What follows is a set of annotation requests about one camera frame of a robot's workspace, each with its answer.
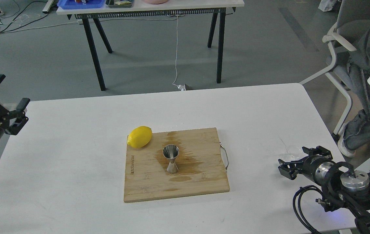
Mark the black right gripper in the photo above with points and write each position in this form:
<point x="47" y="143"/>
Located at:
<point x="314" y="167"/>

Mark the steel jigger measuring cup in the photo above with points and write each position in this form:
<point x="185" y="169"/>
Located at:
<point x="170" y="152"/>

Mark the clear glass beaker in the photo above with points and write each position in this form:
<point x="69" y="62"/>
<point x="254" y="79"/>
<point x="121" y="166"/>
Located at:
<point x="293" y="153"/>

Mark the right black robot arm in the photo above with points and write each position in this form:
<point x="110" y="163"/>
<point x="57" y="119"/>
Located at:
<point x="339" y="184"/>

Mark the bamboo cutting board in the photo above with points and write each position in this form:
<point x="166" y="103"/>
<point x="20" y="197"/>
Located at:
<point x="201" y="169"/>

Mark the blue plastic tray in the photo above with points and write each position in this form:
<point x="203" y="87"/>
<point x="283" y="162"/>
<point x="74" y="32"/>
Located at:
<point x="80" y="4"/>

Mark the yellow lemon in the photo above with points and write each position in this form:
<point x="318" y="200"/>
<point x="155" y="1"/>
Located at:
<point x="139" y="137"/>

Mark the grey tray with items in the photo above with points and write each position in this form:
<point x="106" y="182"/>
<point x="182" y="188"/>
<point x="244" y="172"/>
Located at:
<point x="119" y="3"/>

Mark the white office chair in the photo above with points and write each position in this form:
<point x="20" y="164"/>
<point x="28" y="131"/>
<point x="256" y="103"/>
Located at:
<point x="352" y="22"/>

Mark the pink round plate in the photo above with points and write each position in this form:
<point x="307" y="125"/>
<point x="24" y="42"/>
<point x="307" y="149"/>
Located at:
<point x="155" y="2"/>

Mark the background white trestle table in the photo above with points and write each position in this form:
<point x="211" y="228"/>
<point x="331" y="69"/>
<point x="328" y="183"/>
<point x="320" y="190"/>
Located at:
<point x="142" y="10"/>

